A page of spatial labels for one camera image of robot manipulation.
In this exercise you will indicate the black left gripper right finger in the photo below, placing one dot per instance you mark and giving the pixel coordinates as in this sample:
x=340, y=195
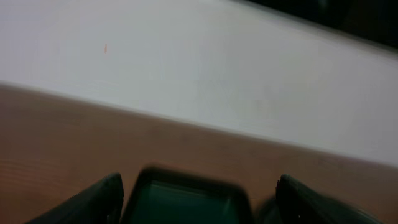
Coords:
x=298, y=203

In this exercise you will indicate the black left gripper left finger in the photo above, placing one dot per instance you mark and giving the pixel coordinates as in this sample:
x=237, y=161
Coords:
x=101, y=203

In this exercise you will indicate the black round tray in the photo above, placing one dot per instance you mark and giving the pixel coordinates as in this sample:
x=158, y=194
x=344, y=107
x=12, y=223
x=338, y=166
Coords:
x=268, y=212

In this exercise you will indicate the black rectangular tray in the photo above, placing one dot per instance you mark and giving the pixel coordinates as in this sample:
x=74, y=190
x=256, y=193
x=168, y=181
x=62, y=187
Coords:
x=167, y=196

